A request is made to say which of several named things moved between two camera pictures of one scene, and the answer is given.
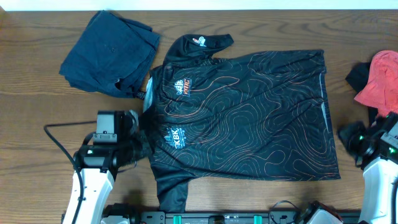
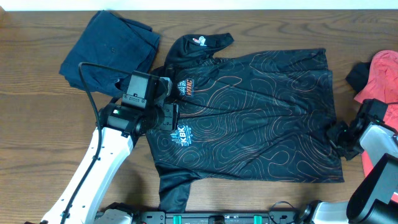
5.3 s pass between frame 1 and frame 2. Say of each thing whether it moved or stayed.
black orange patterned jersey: stayed
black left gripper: moved
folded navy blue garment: stayed
